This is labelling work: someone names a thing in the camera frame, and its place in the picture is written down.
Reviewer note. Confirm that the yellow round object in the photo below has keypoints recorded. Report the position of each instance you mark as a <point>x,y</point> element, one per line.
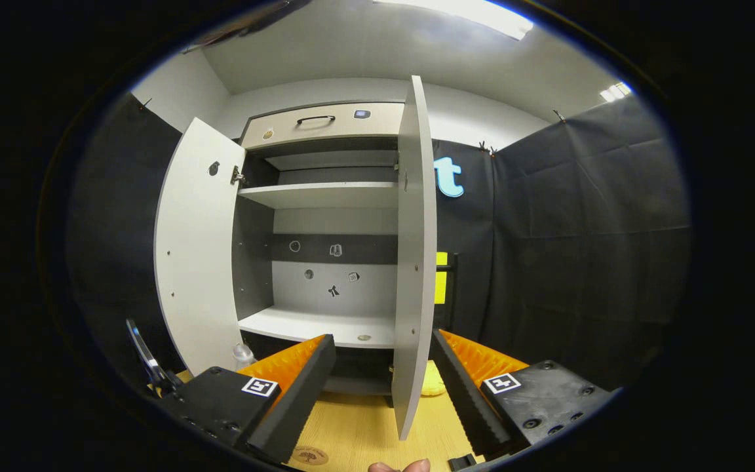
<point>433,383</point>

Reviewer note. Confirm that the black backdrop cloth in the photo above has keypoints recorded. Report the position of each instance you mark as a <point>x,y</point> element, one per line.
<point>580,229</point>

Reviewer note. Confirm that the green label drink bottle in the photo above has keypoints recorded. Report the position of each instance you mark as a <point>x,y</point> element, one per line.
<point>244,357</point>

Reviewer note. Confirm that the large ceiling light panel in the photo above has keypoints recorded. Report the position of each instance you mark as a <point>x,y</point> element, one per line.
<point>469,14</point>

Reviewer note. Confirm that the grey cabinet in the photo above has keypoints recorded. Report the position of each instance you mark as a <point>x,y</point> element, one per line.
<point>318,195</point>

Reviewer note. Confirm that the grey cabinet door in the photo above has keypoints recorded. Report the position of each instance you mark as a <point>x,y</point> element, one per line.
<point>197,249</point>
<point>413,262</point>

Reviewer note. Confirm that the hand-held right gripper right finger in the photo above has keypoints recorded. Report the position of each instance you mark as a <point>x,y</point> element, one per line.
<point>463,393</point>

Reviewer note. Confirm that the small ceiling light panel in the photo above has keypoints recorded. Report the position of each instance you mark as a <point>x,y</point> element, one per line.
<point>615,92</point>

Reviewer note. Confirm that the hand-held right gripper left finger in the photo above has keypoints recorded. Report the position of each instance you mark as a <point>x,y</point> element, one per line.
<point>299,393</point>

